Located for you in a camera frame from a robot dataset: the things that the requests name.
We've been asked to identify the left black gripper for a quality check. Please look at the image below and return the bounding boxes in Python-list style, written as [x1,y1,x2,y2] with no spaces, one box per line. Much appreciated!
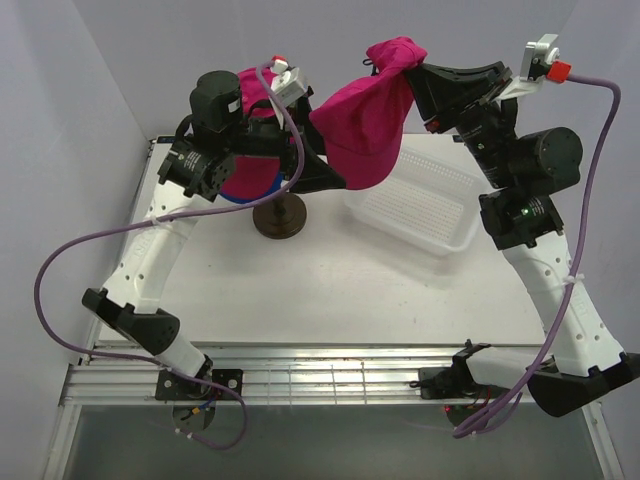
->
[222,92,347,194]

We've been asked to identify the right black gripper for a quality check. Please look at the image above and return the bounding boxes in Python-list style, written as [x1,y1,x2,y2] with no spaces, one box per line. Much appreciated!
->
[401,58,517,190]

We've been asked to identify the magenta cap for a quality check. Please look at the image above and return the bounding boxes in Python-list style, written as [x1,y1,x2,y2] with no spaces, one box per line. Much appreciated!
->
[220,67,279,198]
[310,37,427,191]

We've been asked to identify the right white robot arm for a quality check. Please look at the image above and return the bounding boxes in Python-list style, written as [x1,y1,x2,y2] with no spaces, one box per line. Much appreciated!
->
[406,62,639,419]

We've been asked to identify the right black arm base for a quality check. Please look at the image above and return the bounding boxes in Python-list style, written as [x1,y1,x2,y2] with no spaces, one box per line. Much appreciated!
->
[409,367,482,400]

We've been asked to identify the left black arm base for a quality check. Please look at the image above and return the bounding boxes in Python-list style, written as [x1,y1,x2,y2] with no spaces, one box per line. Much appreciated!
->
[154,369,244,401]

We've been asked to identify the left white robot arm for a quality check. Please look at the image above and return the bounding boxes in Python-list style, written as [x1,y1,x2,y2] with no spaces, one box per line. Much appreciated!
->
[82,65,346,400]

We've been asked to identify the dark round wooden stand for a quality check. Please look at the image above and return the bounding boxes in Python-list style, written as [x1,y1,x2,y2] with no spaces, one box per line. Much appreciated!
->
[252,193,307,240]

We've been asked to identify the white plastic basket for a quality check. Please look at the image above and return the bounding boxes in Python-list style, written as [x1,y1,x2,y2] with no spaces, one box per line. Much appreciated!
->
[344,147,488,257]

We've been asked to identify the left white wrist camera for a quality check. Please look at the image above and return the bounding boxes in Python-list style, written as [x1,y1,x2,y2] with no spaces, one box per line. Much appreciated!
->
[270,56,309,108]

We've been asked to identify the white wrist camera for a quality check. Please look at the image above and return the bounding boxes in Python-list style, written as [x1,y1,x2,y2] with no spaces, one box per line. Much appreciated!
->
[270,56,309,108]
[496,34,572,101]

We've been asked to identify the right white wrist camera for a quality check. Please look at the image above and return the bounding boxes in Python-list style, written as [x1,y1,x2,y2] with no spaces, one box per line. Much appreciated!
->
[496,34,572,101]

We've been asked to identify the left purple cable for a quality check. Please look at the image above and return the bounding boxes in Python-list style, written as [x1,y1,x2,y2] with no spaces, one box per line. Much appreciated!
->
[33,59,306,450]

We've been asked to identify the purple cable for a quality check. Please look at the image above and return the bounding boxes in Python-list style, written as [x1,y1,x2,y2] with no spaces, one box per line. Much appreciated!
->
[452,72,624,440]
[33,59,306,450]

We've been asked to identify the aluminium frame rails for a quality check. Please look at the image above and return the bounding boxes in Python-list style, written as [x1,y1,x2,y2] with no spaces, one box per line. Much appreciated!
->
[49,133,626,480]

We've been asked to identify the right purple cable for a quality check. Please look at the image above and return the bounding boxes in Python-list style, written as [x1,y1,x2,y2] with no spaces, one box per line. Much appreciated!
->
[452,72,624,440]

